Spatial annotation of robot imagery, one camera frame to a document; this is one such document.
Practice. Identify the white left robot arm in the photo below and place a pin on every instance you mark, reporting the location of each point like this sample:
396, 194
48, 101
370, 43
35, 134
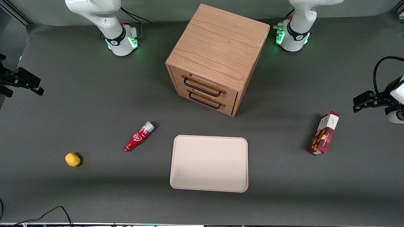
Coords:
296, 34

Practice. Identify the right gripper body dark grey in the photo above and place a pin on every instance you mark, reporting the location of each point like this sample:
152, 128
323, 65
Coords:
7, 78

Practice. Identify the aluminium frame rail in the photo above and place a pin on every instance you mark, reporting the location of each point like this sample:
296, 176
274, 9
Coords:
15, 14

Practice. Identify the yellow lemon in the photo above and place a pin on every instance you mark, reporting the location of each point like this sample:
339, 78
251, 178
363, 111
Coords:
72, 159

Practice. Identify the beige plastic tray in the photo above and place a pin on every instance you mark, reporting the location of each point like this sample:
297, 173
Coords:
210, 164

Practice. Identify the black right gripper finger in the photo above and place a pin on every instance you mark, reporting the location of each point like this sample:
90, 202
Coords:
29, 78
38, 91

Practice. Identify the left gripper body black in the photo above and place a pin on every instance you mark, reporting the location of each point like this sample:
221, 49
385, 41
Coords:
383, 97

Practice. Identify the red cola bottle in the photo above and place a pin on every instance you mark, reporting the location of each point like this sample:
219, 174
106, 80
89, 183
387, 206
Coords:
137, 137

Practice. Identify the wooden drawer cabinet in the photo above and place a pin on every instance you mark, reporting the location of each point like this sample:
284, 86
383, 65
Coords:
221, 41

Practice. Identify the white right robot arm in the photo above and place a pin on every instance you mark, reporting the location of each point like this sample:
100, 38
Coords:
94, 15

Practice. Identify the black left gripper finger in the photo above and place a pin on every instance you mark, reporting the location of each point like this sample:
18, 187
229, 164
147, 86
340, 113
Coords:
363, 98
358, 109

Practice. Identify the red snack box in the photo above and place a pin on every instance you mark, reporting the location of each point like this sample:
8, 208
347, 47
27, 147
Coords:
325, 135

